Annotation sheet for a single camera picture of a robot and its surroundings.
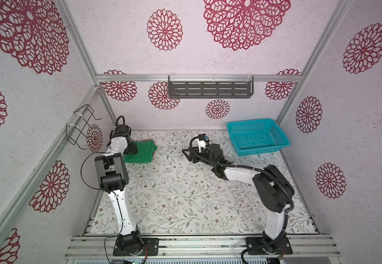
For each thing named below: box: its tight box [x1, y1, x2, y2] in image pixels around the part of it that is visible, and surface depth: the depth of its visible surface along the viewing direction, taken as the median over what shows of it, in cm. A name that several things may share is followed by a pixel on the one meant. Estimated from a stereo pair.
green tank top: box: [123, 139, 158, 164], surface depth 102 cm
